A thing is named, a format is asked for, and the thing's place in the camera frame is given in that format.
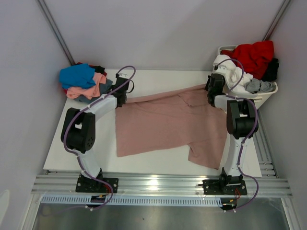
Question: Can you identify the dusty pink graphic t-shirt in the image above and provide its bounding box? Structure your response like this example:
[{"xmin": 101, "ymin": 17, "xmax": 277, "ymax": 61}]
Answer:
[{"xmin": 116, "ymin": 85, "xmax": 227, "ymax": 169}]

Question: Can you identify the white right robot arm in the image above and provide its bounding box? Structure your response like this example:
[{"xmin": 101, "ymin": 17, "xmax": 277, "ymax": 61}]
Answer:
[{"xmin": 205, "ymin": 73, "xmax": 259, "ymax": 194}]

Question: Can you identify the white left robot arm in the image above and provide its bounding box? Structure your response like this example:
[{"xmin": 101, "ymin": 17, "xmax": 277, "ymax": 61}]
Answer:
[{"xmin": 61, "ymin": 74, "xmax": 131, "ymax": 192}]

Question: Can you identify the slate blue t-shirt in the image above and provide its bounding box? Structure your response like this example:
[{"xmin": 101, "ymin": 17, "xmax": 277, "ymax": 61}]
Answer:
[{"xmin": 74, "ymin": 79, "xmax": 113, "ymax": 104}]

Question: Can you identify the white t-shirt in basket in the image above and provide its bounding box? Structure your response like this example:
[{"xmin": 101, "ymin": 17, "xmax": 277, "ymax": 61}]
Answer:
[{"xmin": 212, "ymin": 55, "xmax": 253, "ymax": 92}]

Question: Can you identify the salmon pink t-shirt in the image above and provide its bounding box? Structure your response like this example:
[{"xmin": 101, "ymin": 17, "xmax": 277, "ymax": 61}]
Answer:
[{"xmin": 66, "ymin": 72, "xmax": 107, "ymax": 99}]

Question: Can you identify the black folded t-shirt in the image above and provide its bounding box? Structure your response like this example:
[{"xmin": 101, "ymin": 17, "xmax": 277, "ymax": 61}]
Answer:
[{"xmin": 90, "ymin": 66, "xmax": 105, "ymax": 75}]

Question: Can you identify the grey t-shirt in basket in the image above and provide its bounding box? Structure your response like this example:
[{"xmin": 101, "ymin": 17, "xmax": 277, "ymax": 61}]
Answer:
[{"xmin": 244, "ymin": 78, "xmax": 277, "ymax": 94}]

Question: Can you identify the red t-shirt in basket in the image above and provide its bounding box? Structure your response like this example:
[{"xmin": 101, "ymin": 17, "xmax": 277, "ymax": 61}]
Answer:
[{"xmin": 221, "ymin": 41, "xmax": 274, "ymax": 80}]

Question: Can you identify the white perforated laundry basket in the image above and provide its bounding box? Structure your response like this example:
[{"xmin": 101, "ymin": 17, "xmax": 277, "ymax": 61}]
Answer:
[{"xmin": 217, "ymin": 45, "xmax": 278, "ymax": 108}]

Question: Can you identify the black t-shirt in basket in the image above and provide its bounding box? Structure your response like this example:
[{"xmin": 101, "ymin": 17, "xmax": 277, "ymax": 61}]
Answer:
[{"xmin": 261, "ymin": 58, "xmax": 280, "ymax": 82}]

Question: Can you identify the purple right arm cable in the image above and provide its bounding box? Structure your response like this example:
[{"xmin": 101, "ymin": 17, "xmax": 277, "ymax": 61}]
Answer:
[{"xmin": 213, "ymin": 58, "xmax": 260, "ymax": 213}]

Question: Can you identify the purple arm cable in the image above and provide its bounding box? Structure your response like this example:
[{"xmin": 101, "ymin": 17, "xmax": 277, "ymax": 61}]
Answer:
[
  {"xmin": 213, "ymin": 58, "xmax": 260, "ymax": 213},
  {"xmin": 62, "ymin": 65, "xmax": 136, "ymax": 211}
]

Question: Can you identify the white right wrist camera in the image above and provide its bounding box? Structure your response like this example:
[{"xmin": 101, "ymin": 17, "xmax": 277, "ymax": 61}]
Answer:
[{"xmin": 213, "ymin": 64, "xmax": 232, "ymax": 78}]

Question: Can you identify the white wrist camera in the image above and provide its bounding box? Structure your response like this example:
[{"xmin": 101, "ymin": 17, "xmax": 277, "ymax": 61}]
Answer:
[
  {"xmin": 213, "ymin": 64, "xmax": 232, "ymax": 78},
  {"xmin": 116, "ymin": 73, "xmax": 129, "ymax": 79}
]

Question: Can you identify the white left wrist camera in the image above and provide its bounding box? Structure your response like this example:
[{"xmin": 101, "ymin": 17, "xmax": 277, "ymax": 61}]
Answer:
[{"xmin": 116, "ymin": 73, "xmax": 129, "ymax": 79}]

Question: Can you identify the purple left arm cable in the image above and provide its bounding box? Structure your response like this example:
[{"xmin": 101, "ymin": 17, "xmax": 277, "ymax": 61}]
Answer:
[{"xmin": 62, "ymin": 65, "xmax": 136, "ymax": 211}]

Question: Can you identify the right side aluminium rail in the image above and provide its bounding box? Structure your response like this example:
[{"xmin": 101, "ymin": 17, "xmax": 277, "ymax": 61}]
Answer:
[{"xmin": 246, "ymin": 112, "xmax": 279, "ymax": 178}]

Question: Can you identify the aluminium mounting rail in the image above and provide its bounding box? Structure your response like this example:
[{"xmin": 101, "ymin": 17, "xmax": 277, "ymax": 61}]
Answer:
[{"xmin": 31, "ymin": 172, "xmax": 293, "ymax": 198}]

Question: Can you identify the right aluminium frame post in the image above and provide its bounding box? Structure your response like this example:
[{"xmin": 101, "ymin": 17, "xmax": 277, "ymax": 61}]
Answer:
[{"xmin": 262, "ymin": 0, "xmax": 293, "ymax": 41}]

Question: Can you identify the aluminium frame post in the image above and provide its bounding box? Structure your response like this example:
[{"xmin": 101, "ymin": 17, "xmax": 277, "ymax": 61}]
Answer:
[
  {"xmin": 262, "ymin": 0, "xmax": 293, "ymax": 41},
  {"xmin": 36, "ymin": 0, "xmax": 76, "ymax": 66}
]

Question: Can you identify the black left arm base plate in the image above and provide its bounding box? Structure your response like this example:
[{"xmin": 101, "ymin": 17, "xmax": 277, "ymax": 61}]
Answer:
[{"xmin": 75, "ymin": 170, "xmax": 119, "ymax": 194}]

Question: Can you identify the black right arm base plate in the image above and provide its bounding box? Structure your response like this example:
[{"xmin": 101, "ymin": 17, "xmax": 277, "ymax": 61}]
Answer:
[{"xmin": 199, "ymin": 179, "xmax": 248, "ymax": 196}]

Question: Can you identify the left aluminium frame post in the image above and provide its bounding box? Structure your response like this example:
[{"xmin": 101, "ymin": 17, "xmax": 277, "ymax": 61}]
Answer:
[{"xmin": 36, "ymin": 0, "xmax": 76, "ymax": 66}]

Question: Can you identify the white slotted cable duct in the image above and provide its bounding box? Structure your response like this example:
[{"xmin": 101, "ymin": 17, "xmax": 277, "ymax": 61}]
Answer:
[{"xmin": 41, "ymin": 195, "xmax": 222, "ymax": 207}]

